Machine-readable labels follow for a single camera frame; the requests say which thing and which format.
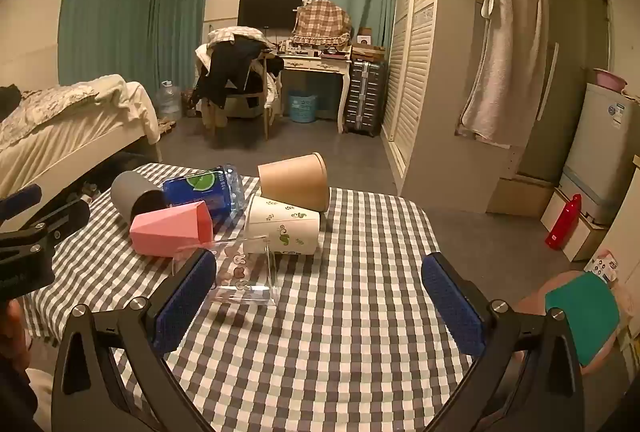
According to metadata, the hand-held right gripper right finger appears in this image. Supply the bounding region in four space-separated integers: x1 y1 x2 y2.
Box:
421 253 586 432

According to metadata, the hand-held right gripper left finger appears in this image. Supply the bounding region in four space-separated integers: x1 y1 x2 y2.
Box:
51 248 218 432

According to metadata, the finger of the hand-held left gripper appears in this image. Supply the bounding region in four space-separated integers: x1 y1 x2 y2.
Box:
0 184 92 259

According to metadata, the clear printed glass cup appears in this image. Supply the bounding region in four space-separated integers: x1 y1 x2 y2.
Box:
172 236 279 307

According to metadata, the grey cup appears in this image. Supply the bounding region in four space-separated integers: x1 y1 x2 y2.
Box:
111 171 166 231

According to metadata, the pink plastic cup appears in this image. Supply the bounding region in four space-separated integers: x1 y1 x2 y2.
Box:
129 201 215 259

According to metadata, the white leaf print paper cup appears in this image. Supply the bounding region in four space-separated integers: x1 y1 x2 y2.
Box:
243 193 321 257

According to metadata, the brown paper cup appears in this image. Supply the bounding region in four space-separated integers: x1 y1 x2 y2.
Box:
257 152 331 213

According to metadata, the person's left hand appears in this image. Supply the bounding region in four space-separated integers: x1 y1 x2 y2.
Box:
0 298 32 370

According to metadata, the pink stool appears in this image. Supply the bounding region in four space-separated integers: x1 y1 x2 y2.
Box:
512 271 622 376

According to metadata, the bed with beige bedding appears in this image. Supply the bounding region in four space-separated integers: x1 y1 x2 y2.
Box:
0 74 164 203

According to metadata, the blue plastic water bottle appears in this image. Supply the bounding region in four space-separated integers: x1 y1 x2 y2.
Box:
162 164 247 226

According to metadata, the checkered tablecloth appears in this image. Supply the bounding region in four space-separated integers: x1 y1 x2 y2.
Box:
22 162 482 432

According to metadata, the teal cushion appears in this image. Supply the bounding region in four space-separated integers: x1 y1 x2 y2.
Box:
544 272 621 368

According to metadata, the red bottle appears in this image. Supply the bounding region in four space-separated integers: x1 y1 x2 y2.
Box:
544 194 583 251

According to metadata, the white storage box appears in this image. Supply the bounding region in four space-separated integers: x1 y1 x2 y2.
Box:
540 188 607 263

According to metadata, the small printed box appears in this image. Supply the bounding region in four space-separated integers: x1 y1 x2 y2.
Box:
584 249 622 283

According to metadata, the large water jug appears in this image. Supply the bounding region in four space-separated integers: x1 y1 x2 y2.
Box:
155 80 182 119

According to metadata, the wooden chair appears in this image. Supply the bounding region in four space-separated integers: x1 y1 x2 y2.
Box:
202 50 282 143

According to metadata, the small white fridge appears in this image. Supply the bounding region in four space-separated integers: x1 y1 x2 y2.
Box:
558 82 640 227

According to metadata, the dark jacket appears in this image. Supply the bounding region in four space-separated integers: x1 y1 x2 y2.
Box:
191 36 272 109

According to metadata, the blue laundry basket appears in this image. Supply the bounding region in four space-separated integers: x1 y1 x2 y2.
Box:
288 91 319 124

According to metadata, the dark ribbed suitcase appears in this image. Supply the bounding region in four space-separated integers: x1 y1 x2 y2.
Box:
343 58 387 138

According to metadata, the white louvered wardrobe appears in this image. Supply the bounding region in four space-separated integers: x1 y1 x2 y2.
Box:
381 0 547 215

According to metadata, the white towel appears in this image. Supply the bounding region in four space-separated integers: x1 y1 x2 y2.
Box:
459 0 546 145

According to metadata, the plaid cloth on chair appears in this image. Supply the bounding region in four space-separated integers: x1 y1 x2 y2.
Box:
207 25 269 48

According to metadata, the white desk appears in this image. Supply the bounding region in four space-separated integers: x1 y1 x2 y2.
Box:
270 46 354 133

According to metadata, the brown box stack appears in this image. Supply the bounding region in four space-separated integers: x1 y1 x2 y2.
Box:
352 27 387 61

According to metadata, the pink basin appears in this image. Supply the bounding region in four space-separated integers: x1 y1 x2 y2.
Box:
593 68 629 92

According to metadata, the grey door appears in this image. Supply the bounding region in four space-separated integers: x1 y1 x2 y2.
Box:
516 0 612 187

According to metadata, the black monitor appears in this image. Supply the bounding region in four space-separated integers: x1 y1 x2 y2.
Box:
237 0 305 31

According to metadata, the plaid blanket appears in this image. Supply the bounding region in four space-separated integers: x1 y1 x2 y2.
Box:
291 0 354 48

